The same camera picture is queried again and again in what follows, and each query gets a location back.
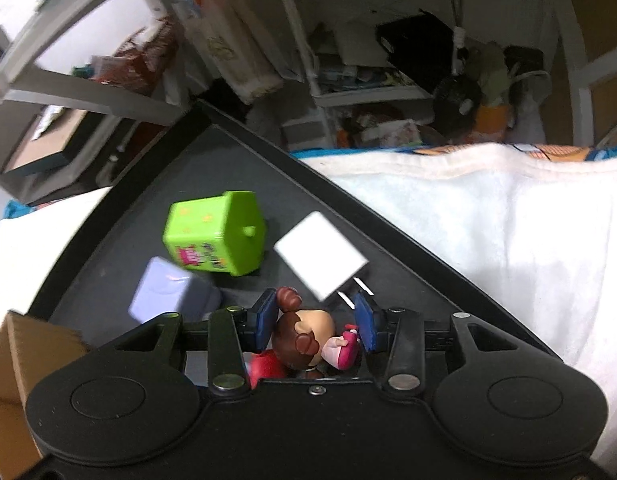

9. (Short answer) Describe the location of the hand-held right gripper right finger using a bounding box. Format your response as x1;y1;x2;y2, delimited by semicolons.
353;289;564;394

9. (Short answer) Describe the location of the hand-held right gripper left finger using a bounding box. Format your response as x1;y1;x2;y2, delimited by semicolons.
101;290;280;394

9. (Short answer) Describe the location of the brown-haired doll figurine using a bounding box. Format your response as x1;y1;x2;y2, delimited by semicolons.
246;286;363;391

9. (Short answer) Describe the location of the white charger plug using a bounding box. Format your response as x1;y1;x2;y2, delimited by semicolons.
273;211;374;309

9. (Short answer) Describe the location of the purple plastic box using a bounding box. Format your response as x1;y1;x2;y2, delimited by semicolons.
128;256;223;325

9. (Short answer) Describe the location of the green toy box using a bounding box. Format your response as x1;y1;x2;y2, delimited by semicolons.
162;190;267;277

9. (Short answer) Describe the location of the black tray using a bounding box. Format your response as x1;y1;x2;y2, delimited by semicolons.
28;99;564;391

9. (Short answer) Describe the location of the cardboard box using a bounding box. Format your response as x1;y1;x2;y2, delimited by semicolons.
0;310;92;466

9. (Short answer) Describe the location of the small white drawer unit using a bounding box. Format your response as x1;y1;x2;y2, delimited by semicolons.
281;119;335;152

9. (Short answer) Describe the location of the black fan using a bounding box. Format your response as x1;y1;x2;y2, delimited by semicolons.
433;74;483;137

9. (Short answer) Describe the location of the orange cup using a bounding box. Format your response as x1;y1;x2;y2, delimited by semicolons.
475;104;513;144

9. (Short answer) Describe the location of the green plush toy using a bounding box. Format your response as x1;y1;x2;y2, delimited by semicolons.
467;44;510;107

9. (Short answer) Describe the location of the black box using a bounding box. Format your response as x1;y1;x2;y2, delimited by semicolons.
376;12;467;93

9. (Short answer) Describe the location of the white paper bag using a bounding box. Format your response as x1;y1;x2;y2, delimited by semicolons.
177;0;285;107

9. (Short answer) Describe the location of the white shelf unit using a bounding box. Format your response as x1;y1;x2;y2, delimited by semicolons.
276;0;464;108

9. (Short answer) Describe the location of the printed blue bedsheet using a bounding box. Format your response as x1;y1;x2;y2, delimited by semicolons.
288;140;617;162

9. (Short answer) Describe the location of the brown board with black frame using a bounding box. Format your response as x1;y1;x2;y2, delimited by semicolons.
0;105;116;177

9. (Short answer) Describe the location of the white desk frame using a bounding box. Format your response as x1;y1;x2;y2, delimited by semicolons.
0;0;192;127

